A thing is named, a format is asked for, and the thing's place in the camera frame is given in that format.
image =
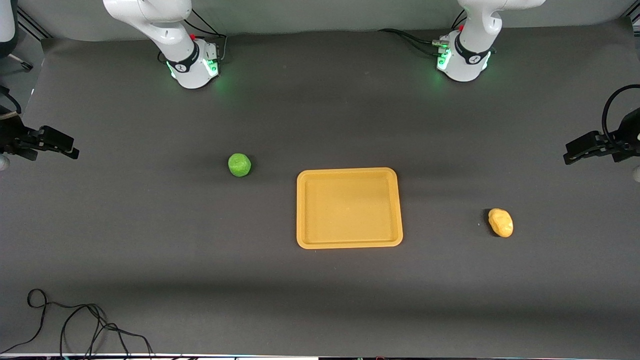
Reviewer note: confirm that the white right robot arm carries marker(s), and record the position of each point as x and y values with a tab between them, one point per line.
165	35

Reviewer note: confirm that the green apple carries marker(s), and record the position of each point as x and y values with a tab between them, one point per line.
239	165

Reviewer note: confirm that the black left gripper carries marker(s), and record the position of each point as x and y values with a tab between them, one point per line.
626	135

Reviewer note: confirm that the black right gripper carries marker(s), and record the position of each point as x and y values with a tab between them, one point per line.
11	136

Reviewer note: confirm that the aluminium frame rail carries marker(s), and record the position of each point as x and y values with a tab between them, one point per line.
35	27
636	20

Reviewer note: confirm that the yellow potato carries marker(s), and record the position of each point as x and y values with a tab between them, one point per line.
501	223

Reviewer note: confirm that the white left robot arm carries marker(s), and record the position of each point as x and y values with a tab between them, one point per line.
472	50

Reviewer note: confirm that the dark grey table mat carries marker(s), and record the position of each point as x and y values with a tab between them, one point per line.
320	300

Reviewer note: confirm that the orange plastic tray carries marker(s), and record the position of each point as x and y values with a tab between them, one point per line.
350	210

